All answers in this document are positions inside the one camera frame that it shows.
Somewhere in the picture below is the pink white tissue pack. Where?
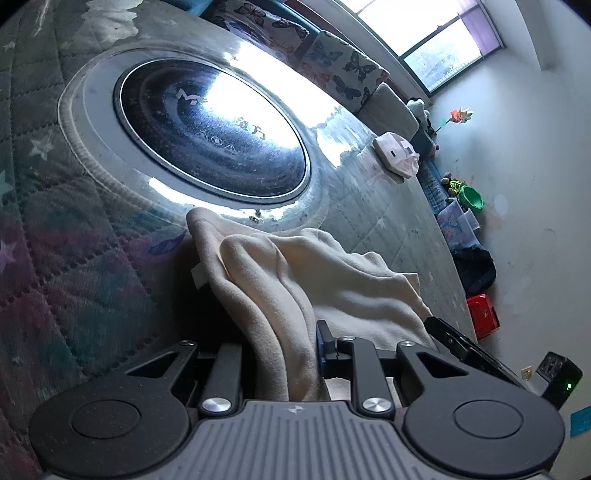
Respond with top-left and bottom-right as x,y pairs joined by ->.
373,132 -> 420,179

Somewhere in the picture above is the blue corner sofa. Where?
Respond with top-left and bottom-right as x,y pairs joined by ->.
174,0 -> 452,216

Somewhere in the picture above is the red plastic stool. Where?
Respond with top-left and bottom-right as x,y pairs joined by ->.
467,294 -> 500,340

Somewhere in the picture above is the green plastic bowl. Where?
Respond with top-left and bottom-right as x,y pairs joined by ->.
458,185 -> 485,213

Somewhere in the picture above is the round black induction cooktop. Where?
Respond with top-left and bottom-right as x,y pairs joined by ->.
57,44 -> 329,231

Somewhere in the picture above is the window with green frame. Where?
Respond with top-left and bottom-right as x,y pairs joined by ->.
339,0 -> 504,96

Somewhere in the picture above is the cream white garment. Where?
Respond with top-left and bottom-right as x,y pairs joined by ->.
186,208 -> 435,401

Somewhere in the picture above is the butterfly cushion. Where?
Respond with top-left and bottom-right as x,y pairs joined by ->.
209,1 -> 310,57
297,31 -> 390,114

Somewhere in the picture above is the butterfly cushion left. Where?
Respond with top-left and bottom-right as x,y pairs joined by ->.
209,1 -> 310,57

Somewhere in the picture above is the clear plastic storage box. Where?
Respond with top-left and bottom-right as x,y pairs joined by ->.
437,200 -> 481,252

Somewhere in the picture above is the white plush toy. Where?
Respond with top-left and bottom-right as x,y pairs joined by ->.
407,97 -> 431,128

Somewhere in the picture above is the plain grey cushion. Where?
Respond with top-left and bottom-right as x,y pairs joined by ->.
356,83 -> 420,140

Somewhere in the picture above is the black backpack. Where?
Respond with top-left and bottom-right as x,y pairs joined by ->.
452,245 -> 497,298

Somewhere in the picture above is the butterfly cushion right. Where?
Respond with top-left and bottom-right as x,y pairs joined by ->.
297,31 -> 390,114

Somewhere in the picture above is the colourful pinwheel toy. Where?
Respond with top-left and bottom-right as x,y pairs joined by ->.
436,107 -> 474,133

